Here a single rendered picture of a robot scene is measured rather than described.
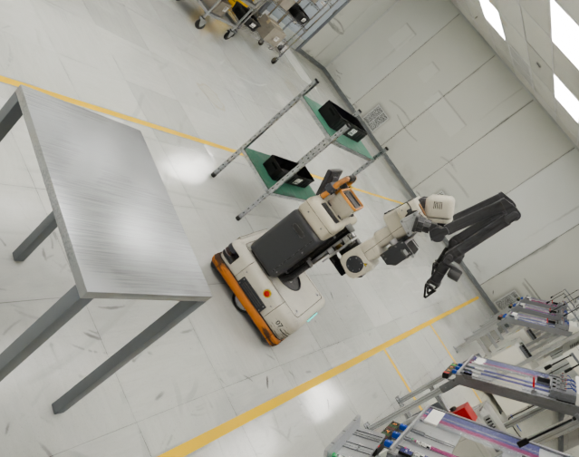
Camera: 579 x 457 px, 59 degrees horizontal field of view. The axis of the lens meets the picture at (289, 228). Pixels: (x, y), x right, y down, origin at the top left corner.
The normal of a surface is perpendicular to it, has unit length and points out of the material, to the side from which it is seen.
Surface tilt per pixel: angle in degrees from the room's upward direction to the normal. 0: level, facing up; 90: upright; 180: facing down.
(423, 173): 90
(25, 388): 0
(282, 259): 90
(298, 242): 90
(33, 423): 0
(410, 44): 90
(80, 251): 0
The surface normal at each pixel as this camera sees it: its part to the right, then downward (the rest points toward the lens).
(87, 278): 0.73, -0.58
